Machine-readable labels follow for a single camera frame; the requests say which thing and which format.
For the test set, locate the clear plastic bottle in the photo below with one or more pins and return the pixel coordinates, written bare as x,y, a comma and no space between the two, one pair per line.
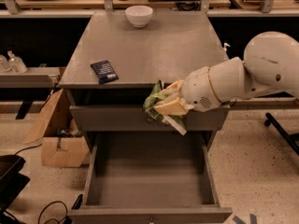
16,63

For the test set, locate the grey drawer cabinet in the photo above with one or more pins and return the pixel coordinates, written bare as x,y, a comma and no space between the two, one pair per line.
171,46

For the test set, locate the black chair base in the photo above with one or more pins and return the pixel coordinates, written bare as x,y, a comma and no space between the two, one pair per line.
291,139

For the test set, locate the grey top drawer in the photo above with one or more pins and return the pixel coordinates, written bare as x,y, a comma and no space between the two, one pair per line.
126,118

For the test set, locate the open grey middle drawer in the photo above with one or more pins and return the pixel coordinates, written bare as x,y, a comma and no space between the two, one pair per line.
150,178

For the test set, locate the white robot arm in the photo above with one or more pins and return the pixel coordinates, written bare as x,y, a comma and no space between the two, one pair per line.
270,64

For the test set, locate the dark blue snack bar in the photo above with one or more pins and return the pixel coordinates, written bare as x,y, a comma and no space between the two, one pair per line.
104,71

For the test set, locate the open cardboard box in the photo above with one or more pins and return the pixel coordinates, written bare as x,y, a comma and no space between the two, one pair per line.
62,144

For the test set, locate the white ceramic bowl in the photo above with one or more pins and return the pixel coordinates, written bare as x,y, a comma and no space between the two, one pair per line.
139,16

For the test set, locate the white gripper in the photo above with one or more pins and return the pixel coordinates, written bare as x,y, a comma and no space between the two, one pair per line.
197,90

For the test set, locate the white pump dispenser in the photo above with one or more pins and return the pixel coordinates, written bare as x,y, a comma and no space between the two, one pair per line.
226,46

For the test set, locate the green jalapeno chip bag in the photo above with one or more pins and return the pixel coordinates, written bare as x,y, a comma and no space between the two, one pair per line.
156,97

